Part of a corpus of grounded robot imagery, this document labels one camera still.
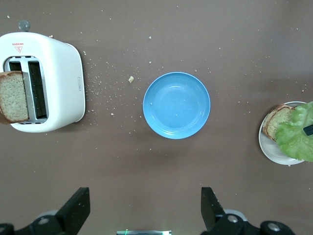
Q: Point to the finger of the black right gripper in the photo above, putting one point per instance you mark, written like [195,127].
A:
[308,130]

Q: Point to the green lettuce leaf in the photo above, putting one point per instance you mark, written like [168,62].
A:
[293,139]

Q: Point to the bread crumb chunk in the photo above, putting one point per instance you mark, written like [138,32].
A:
[130,79]

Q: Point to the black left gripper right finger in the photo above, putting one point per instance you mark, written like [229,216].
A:
[210,210]

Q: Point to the brown bread slice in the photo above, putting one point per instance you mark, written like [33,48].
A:
[276,121]
[13,98]

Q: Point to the white toaster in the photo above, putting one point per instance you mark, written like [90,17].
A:
[63,85]

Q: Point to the blue plate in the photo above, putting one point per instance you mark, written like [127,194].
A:
[176,105]

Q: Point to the beige plate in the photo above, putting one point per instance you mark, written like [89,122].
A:
[270,151]

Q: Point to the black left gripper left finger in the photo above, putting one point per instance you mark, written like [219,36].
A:
[73,210]

